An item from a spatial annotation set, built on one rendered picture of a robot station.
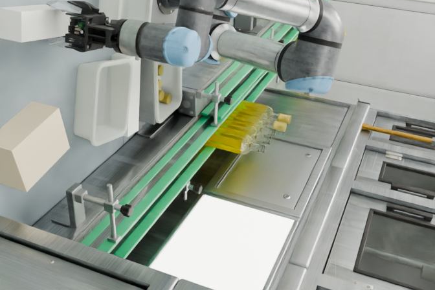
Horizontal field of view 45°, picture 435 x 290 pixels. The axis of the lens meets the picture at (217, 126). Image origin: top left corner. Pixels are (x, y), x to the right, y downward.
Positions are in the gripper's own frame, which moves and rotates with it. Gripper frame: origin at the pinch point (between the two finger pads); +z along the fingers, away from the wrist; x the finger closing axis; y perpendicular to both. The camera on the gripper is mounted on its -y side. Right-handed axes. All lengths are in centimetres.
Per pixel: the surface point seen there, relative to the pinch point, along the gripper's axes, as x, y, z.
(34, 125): 21.6, 8.6, -2.2
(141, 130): 40, -49, 3
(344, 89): 155, -703, 20
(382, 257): 63, -54, -79
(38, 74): 13.0, -0.2, 4.2
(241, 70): 23, -91, -15
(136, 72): 16.8, -35.1, -1.8
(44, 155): 29.0, 6.4, -3.3
